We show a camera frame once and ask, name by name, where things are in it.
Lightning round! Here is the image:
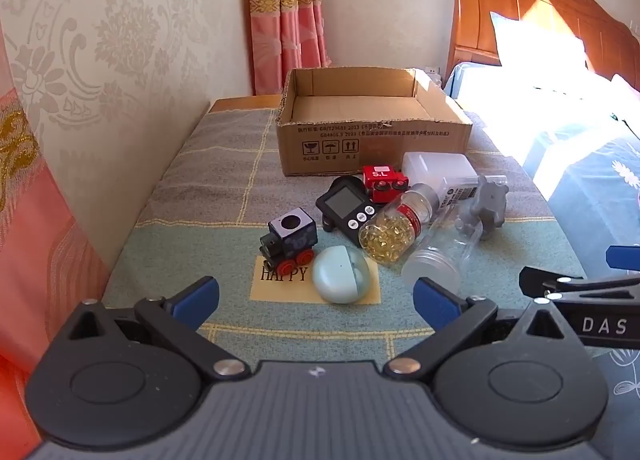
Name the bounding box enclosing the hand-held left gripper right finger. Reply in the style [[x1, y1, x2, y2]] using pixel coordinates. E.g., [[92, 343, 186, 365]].
[[382, 276, 584, 382]]

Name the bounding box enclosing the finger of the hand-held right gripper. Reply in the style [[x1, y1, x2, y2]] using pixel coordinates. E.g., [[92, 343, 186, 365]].
[[605, 245, 640, 272], [518, 266, 640, 303]]

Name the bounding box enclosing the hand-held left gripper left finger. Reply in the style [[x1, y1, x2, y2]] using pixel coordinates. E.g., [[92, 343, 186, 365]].
[[62, 276, 251, 382]]

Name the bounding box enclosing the clear plastic case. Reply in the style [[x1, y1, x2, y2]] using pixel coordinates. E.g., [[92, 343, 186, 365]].
[[401, 174, 510, 293]]

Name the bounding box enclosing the jar of yellow capsules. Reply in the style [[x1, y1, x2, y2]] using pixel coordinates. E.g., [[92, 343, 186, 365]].
[[358, 183, 441, 266]]

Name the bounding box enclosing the mint green egg-shaped case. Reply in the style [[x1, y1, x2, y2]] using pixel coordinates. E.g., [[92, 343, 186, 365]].
[[312, 245, 377, 304]]

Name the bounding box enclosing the black toy train car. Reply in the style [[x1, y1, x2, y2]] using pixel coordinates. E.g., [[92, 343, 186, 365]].
[[258, 213, 319, 278]]

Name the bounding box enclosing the grey toy figure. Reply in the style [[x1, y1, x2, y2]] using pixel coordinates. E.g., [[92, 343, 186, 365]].
[[454, 175, 507, 241]]

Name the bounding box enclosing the brown cardboard box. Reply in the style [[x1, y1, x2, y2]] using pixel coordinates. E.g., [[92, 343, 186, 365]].
[[272, 67, 474, 177]]

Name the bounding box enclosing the blue floral bed sheet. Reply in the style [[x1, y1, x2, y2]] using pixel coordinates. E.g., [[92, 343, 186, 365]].
[[442, 60, 640, 460]]

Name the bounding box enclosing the plaid grey-green blanket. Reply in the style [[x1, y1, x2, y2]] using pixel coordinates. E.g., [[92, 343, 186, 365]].
[[100, 108, 591, 366]]

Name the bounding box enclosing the black digital timer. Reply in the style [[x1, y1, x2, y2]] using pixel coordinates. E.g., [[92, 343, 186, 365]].
[[315, 175, 377, 248]]

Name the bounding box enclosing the white translucent plastic container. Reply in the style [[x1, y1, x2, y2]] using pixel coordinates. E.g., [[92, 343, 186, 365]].
[[401, 151, 480, 211]]

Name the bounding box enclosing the red toy train car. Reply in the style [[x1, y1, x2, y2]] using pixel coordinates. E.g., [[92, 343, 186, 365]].
[[362, 165, 411, 204]]

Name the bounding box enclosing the red-pink cloth gold pattern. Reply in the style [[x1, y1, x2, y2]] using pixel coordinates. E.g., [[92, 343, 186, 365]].
[[0, 15, 113, 460]]

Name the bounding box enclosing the wooden bedside table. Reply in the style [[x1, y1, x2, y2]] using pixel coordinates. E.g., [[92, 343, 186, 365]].
[[207, 94, 286, 114]]

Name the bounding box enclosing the white pillow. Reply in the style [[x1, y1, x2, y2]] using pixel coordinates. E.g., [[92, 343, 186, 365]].
[[487, 10, 606, 81]]

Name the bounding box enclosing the pink patterned curtain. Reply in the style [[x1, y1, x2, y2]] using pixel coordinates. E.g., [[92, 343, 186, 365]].
[[246, 0, 331, 96]]

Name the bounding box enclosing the wooden headboard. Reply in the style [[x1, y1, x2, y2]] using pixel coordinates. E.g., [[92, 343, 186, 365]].
[[445, 0, 640, 91]]

